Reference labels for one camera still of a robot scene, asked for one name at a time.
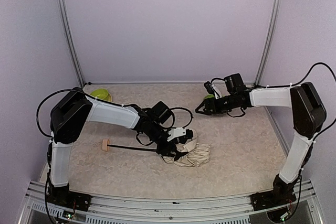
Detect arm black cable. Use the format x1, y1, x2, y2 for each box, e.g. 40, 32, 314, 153
299, 62, 336, 141
167, 106, 194, 130

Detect right aluminium frame post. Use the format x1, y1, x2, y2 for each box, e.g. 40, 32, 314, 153
254, 0, 281, 85

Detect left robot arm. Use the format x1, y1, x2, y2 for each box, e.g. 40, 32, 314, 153
44, 87, 194, 211

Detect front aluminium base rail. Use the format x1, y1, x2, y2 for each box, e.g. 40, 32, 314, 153
18, 179, 323, 224

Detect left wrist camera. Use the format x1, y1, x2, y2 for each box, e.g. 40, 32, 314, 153
167, 127, 197, 143

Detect left aluminium frame post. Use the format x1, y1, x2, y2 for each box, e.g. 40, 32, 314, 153
57, 0, 86, 88

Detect beige folding umbrella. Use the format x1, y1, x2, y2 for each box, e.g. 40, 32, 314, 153
101, 136, 211, 167

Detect aluminium frame post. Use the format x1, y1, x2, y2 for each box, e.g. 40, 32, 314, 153
57, 0, 86, 88
254, 0, 281, 85

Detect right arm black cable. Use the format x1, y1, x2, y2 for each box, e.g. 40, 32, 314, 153
299, 62, 336, 141

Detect green flat plate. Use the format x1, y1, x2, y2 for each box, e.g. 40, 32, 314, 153
203, 94, 215, 100

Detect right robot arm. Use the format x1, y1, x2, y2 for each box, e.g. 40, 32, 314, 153
195, 73, 327, 211

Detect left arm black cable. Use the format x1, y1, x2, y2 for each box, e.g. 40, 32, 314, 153
167, 106, 194, 130

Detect lime green bowl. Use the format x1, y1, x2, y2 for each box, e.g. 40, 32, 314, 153
90, 88, 112, 102

